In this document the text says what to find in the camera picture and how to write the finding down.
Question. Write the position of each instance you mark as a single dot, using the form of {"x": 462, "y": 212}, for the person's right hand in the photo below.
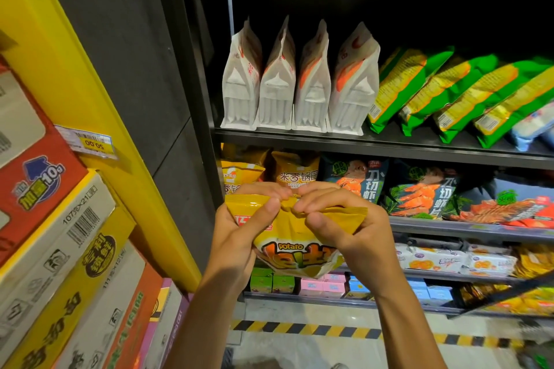
{"x": 372, "y": 243}

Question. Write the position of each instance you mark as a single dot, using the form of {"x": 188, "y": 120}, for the person's left hand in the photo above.
{"x": 234, "y": 243}

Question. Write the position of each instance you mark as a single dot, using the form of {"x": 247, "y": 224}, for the dark shrimp chip bags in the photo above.
{"x": 422, "y": 196}
{"x": 498, "y": 209}
{"x": 359, "y": 178}

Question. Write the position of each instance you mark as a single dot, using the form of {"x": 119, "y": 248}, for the orange yellow snack bag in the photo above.
{"x": 241, "y": 172}

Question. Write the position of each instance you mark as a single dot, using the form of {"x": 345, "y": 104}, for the row of small blue boxes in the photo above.
{"x": 433, "y": 292}

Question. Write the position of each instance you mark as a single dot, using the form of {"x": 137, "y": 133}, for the tan snack bag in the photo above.
{"x": 296, "y": 170}

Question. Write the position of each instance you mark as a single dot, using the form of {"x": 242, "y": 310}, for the black metal shelf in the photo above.
{"x": 346, "y": 141}

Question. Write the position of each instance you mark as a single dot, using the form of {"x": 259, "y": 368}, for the row of plain white bags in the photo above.
{"x": 277, "y": 88}

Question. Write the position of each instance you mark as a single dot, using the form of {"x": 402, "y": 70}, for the blue puffed snack bag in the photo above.
{"x": 537, "y": 127}

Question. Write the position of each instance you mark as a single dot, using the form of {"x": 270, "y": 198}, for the small yellow price label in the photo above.
{"x": 86, "y": 142}

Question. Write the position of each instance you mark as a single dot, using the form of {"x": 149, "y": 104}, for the stack of noodle cartons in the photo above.
{"x": 52, "y": 261}

